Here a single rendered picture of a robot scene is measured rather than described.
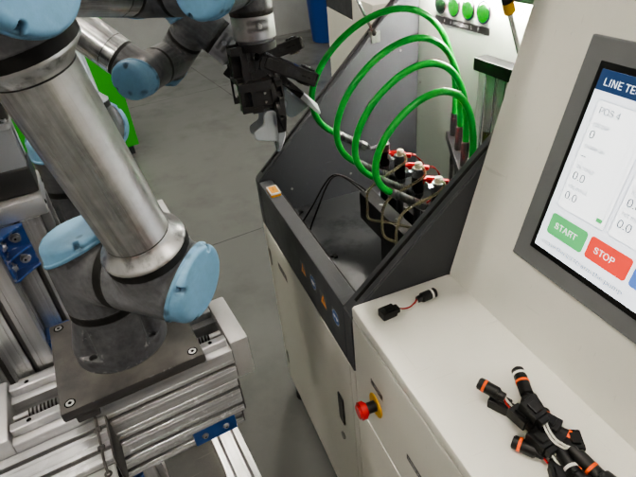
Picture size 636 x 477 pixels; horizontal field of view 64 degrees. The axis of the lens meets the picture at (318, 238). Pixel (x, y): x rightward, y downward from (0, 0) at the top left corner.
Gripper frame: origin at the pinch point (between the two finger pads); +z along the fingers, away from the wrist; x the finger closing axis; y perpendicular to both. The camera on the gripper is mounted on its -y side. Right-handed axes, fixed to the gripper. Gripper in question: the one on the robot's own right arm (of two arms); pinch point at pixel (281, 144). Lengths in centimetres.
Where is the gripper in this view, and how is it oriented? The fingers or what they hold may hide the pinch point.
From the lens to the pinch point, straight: 102.3
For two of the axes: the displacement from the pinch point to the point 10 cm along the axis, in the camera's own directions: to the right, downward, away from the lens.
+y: -9.3, 2.7, -2.6
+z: 0.9, 8.3, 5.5
